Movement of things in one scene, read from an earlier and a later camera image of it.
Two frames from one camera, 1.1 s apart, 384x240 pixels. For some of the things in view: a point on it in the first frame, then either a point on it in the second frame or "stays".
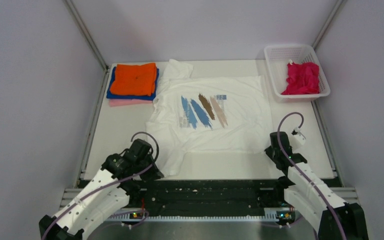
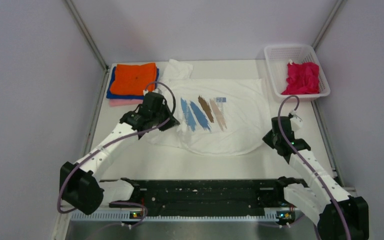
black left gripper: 153,174 → 171,123
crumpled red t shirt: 302,79 stays
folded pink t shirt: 124,102 stays
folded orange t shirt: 134,79 stays
